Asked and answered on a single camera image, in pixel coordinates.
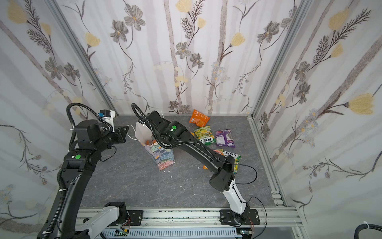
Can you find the purple snack packet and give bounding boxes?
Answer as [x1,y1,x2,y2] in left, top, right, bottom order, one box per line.
[215,129,235,148]

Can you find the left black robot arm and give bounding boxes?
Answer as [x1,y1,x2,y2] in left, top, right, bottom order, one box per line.
[37,103,129,239]

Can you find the white slotted cable duct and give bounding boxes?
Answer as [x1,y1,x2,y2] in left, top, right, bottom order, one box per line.
[102,228,243,239]

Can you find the white paper bag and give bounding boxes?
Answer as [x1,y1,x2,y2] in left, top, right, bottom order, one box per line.
[128,121,175,170]

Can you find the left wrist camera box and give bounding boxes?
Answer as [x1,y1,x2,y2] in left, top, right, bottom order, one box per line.
[98,110,116,129]

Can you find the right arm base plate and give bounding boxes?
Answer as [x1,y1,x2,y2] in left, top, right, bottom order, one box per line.
[219,209,261,227]

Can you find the small orange snack packet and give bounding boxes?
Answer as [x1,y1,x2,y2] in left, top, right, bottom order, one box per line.
[189,110,210,127]

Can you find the green Fox's candy bag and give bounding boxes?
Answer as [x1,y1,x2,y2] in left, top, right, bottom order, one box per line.
[194,126,216,145]

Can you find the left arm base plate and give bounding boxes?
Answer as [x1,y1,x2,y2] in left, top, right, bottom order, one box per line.
[126,209,143,226]

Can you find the black corrugated hose corner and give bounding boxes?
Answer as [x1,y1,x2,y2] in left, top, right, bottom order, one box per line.
[354,223,382,239]

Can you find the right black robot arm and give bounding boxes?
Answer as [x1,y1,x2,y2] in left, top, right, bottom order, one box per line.
[131,103,250,227]

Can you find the pink Fox's fruits bag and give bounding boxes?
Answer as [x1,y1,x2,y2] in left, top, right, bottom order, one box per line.
[203,149,223,169]

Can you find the lime Fox's candy bag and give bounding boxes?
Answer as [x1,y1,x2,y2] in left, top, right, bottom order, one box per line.
[223,151,241,174]

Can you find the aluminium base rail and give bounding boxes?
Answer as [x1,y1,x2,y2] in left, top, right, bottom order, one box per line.
[74,191,309,239]

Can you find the orange pink Fox's bag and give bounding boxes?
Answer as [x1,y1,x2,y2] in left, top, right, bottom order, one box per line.
[145,139,157,145]

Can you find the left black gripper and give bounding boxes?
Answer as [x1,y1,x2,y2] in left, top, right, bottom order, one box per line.
[93,124,130,154]

